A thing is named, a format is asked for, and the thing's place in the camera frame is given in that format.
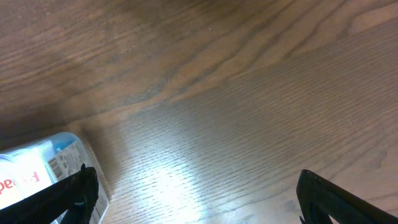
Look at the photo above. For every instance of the clear plastic container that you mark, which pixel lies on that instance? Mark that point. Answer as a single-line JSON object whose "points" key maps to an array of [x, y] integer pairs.
{"points": [[38, 147]]}

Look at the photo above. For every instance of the white blue medicine box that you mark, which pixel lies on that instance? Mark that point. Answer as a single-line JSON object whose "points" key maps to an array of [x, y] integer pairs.
{"points": [[64, 162]]}

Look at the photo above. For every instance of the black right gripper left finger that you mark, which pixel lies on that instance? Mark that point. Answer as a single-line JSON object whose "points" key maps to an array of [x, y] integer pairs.
{"points": [[75, 197]]}

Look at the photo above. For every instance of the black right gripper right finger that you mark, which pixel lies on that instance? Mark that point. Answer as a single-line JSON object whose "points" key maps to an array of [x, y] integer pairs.
{"points": [[321, 201]]}

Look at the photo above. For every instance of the white blue Panadol box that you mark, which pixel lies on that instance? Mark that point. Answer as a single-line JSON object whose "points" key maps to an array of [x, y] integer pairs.
{"points": [[22, 175]]}

